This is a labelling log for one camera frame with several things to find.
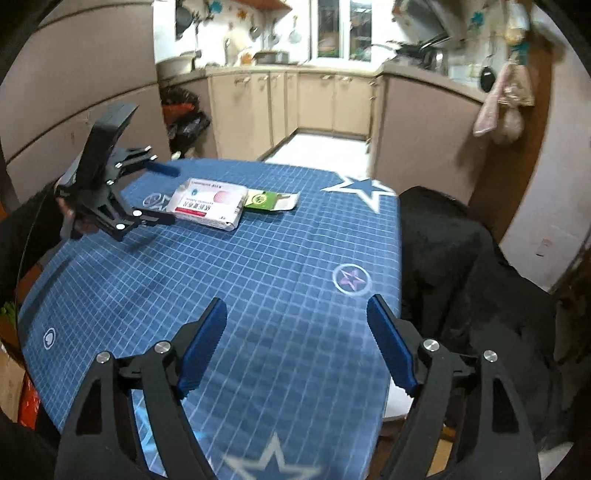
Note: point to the brown refrigerator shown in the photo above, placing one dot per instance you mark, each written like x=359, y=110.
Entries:
x=69, y=92

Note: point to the small green carton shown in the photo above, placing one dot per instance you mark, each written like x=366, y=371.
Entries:
x=265, y=199

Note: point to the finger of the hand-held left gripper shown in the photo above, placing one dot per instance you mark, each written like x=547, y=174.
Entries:
x=164, y=168
x=147, y=219

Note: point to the orange plastic bag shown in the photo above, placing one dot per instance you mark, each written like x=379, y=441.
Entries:
x=28, y=401

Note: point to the hanging pink cloth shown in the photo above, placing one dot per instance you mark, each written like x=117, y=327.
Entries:
x=503, y=92

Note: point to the steel kettle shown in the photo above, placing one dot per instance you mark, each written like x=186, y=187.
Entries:
x=434, y=57

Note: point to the white pink medicine box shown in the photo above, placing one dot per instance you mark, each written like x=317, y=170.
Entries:
x=207, y=203

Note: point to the kitchen window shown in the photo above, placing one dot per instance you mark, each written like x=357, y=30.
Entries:
x=341, y=27

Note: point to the steel range hood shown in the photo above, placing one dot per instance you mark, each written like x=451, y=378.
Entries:
x=438, y=18

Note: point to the blue star-print tablecloth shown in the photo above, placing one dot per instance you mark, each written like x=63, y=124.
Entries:
x=277, y=277

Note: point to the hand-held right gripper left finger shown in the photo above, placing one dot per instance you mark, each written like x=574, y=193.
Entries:
x=203, y=350

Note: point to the grey basin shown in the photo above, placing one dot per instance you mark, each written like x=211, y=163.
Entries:
x=178, y=65

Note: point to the beige lower kitchen cabinets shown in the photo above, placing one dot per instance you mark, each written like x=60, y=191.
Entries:
x=323, y=101

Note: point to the black plastic garbage bag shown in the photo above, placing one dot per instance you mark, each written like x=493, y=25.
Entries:
x=184, y=120

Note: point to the cardboard box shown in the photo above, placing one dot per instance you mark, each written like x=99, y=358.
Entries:
x=9, y=378

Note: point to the black wok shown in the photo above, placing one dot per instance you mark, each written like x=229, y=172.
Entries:
x=401, y=48

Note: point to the small black hanging pan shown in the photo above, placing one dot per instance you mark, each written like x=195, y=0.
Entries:
x=486, y=79

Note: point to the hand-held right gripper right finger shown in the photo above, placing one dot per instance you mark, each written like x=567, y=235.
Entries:
x=392, y=350

